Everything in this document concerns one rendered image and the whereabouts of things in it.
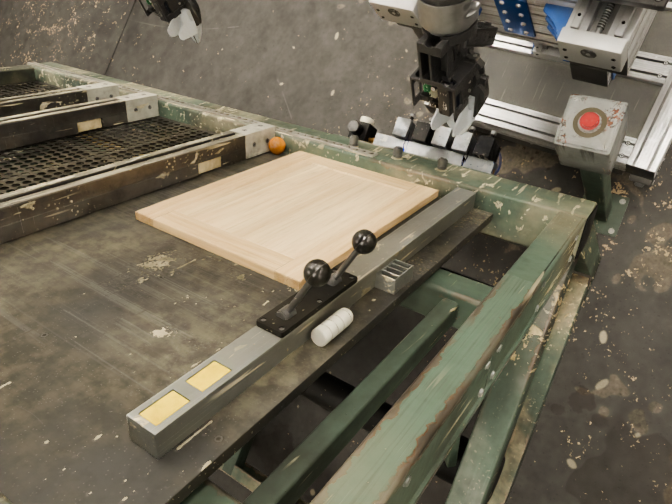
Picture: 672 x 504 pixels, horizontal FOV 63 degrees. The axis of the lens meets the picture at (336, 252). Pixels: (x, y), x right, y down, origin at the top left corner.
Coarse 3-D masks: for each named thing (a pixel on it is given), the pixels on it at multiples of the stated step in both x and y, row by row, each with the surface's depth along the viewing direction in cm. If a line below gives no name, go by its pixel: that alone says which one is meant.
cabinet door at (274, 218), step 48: (192, 192) 126; (240, 192) 128; (288, 192) 130; (336, 192) 132; (384, 192) 134; (432, 192) 135; (192, 240) 108; (240, 240) 107; (288, 240) 108; (336, 240) 109
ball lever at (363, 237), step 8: (360, 232) 82; (368, 232) 81; (352, 240) 82; (360, 240) 81; (368, 240) 81; (376, 240) 82; (360, 248) 81; (368, 248) 81; (352, 256) 84; (344, 264) 86; (336, 272) 88; (336, 280) 88
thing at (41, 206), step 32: (256, 128) 155; (128, 160) 127; (160, 160) 128; (192, 160) 136; (224, 160) 146; (32, 192) 109; (64, 192) 110; (96, 192) 117; (128, 192) 123; (0, 224) 102; (32, 224) 107
